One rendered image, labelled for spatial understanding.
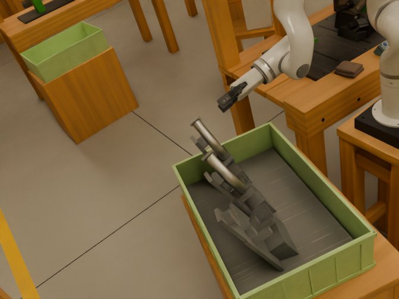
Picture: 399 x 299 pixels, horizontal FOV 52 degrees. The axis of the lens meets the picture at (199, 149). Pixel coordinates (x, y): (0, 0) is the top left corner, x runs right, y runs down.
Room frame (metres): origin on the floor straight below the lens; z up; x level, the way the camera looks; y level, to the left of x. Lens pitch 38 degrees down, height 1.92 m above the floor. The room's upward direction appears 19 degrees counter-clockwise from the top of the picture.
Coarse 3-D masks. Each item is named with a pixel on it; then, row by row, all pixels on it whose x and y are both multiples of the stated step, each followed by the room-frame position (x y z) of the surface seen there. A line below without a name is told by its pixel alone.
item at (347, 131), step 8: (360, 112) 1.23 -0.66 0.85; (352, 120) 1.20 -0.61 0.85; (344, 128) 1.17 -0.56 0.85; (352, 128) 1.16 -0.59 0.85; (344, 136) 1.15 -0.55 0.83; (352, 136) 1.12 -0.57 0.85; (360, 136) 1.10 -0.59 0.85; (368, 136) 1.09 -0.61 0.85; (360, 144) 1.08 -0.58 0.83; (368, 144) 1.05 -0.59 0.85; (376, 144) 1.04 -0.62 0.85; (384, 144) 1.02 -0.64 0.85; (376, 152) 1.02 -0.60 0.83; (384, 152) 0.99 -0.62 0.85; (392, 152) 0.97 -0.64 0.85; (392, 160) 0.95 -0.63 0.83
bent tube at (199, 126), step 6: (192, 120) 1.06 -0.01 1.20; (198, 120) 1.06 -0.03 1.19; (198, 126) 1.05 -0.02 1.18; (204, 126) 1.05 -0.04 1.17; (198, 132) 1.05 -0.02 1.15; (204, 132) 1.03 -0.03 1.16; (210, 132) 1.04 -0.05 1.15; (204, 138) 1.03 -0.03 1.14; (210, 138) 1.02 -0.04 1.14; (210, 144) 1.01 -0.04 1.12; (216, 144) 1.01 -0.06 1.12; (216, 150) 1.00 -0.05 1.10; (222, 150) 1.00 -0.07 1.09; (222, 156) 1.01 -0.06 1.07
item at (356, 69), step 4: (340, 64) 1.49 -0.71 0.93; (344, 64) 1.48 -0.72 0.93; (348, 64) 1.47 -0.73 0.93; (352, 64) 1.46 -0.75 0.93; (356, 64) 1.45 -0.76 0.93; (360, 64) 1.44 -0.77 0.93; (336, 68) 1.47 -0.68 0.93; (340, 68) 1.46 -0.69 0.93; (344, 68) 1.45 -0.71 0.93; (348, 68) 1.44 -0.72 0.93; (352, 68) 1.43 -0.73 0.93; (356, 68) 1.42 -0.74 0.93; (360, 68) 1.43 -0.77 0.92; (364, 68) 1.43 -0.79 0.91; (336, 72) 1.47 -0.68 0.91; (340, 72) 1.45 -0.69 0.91; (344, 72) 1.44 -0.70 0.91; (348, 72) 1.42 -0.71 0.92; (352, 72) 1.41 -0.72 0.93; (356, 72) 1.41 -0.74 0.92; (360, 72) 1.42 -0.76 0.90; (344, 76) 1.43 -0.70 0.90; (348, 76) 1.42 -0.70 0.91; (352, 76) 1.40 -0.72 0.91; (356, 76) 1.40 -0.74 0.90
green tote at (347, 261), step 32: (256, 128) 1.22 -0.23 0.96; (192, 160) 1.18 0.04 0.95; (288, 160) 1.10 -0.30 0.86; (320, 192) 0.88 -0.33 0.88; (352, 224) 0.71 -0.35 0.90; (320, 256) 0.61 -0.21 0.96; (352, 256) 0.62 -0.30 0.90; (256, 288) 0.58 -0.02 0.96; (288, 288) 0.59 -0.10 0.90; (320, 288) 0.60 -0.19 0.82
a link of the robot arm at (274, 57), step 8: (280, 40) 1.15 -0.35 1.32; (288, 40) 1.13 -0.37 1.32; (272, 48) 1.14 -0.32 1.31; (280, 48) 1.12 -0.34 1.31; (288, 48) 1.10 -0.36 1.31; (264, 56) 1.12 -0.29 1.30; (272, 56) 1.11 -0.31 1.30; (280, 56) 1.09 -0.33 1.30; (272, 64) 1.09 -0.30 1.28; (280, 64) 1.08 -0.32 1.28; (280, 72) 1.09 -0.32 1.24
